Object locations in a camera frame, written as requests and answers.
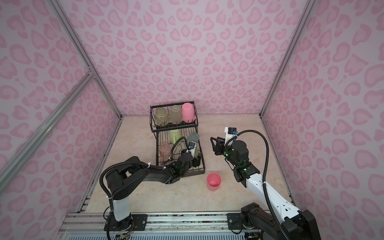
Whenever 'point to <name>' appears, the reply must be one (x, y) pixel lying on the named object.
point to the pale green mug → (174, 135)
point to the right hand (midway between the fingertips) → (213, 137)
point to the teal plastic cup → (193, 137)
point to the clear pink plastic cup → (165, 149)
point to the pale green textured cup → (176, 114)
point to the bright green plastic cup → (161, 117)
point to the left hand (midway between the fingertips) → (197, 150)
